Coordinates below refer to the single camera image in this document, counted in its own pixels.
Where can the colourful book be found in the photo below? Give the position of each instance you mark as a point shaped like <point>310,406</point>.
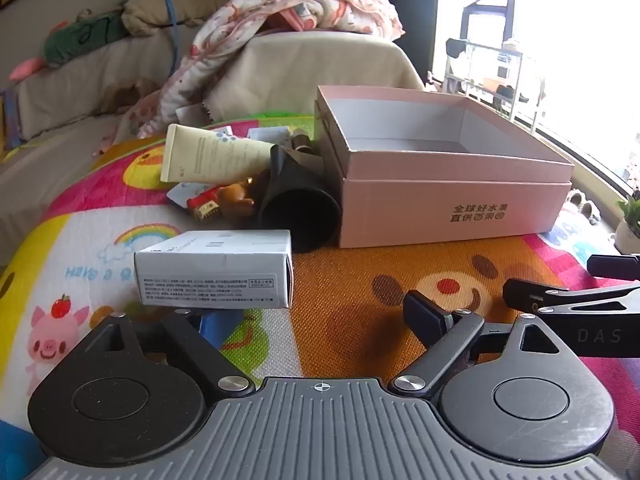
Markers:
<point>9,120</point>

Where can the metal shoe rack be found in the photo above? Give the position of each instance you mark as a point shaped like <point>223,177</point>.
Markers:
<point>480,65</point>

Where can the beige pillow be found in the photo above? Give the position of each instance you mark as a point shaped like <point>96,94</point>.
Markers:
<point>150,7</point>

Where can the pink plush toy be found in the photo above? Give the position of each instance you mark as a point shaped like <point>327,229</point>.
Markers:
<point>25,69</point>

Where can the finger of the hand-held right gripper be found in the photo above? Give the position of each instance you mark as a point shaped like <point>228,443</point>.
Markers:
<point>565,297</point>
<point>615,265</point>

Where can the pink cardboard box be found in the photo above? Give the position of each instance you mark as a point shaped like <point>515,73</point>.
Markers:
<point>440,200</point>

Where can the colourful play mat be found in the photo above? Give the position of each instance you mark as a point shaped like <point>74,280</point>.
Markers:
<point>350,280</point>

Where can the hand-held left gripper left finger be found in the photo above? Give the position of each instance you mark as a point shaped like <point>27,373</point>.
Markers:
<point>222,321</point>

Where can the white cardboard box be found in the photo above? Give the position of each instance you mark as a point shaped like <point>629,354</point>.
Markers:
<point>215,280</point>

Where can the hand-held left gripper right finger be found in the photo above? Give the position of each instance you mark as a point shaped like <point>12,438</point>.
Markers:
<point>425,317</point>

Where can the red gold small item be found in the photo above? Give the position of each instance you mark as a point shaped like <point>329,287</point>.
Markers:
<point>202,205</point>

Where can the printed blanket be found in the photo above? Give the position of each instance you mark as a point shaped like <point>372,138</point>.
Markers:
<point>320,2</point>

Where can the green plush toy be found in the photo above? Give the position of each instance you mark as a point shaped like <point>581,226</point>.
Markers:
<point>80,35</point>

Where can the small brown bottle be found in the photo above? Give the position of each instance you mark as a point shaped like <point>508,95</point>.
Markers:
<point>301,142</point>

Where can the cream tube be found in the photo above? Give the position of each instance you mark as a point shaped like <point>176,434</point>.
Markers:
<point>210,152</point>

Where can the brown bear figurine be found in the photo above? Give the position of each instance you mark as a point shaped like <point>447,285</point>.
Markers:
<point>237,200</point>

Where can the potted plant white pot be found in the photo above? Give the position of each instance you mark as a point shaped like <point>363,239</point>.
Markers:
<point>629,232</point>

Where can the beige sofa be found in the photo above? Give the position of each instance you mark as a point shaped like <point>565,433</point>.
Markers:
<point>75,85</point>

